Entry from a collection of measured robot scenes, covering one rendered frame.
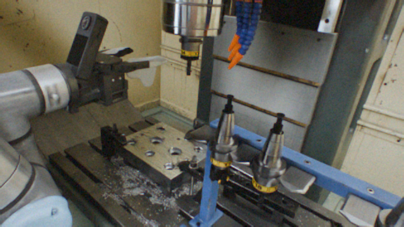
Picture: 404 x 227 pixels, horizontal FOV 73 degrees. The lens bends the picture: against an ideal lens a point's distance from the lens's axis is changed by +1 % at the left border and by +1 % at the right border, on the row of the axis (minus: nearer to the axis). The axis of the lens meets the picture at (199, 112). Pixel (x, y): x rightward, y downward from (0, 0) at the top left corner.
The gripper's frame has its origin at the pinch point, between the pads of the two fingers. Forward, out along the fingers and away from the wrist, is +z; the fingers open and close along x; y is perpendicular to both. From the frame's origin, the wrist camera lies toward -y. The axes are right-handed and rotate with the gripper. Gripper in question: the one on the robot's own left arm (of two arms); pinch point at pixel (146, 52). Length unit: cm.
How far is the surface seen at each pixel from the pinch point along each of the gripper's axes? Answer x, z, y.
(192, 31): 4.9, 9.8, -4.1
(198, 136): 14.3, 1.6, 16.5
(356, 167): 47, 93, 64
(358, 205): 46.8, 2.2, 16.5
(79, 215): -40, -2, 76
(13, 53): -101, 11, 23
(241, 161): 26.1, 0.1, 16.5
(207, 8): 7.1, 12.4, -9.3
